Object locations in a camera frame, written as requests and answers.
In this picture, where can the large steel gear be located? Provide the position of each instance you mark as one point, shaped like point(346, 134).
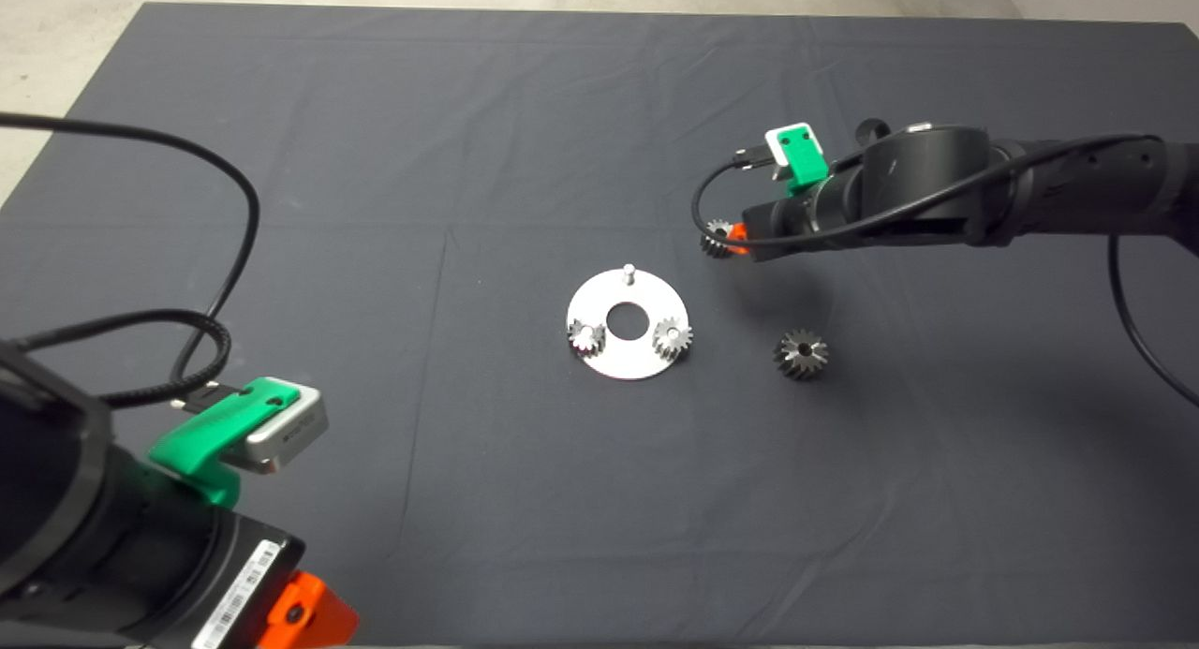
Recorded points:
point(801, 365)

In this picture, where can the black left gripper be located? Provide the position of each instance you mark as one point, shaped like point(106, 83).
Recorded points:
point(225, 593)

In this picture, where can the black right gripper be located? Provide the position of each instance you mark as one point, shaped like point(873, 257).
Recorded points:
point(787, 228)

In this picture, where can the silver left camera box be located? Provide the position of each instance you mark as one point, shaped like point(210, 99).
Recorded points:
point(290, 434)

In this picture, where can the dark grey table cloth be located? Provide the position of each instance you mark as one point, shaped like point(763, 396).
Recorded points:
point(375, 115)

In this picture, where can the small steel gear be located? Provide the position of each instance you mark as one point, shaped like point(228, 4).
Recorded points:
point(714, 246)
point(584, 338)
point(671, 340)

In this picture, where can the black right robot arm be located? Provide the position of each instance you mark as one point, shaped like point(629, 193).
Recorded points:
point(927, 176)

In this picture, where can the green right camera mount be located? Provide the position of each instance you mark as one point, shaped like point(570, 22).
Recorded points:
point(807, 167)

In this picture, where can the round metal plate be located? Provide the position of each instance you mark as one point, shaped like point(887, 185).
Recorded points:
point(626, 363)

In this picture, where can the silver right camera box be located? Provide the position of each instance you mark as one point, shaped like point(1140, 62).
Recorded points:
point(774, 148)

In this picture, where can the green left camera mount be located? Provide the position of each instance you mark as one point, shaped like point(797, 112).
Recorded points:
point(192, 443)

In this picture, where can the silver camera box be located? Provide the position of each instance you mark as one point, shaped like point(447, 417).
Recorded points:
point(290, 434)
point(774, 148)

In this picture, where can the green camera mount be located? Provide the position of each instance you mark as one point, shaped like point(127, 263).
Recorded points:
point(807, 167)
point(192, 443)

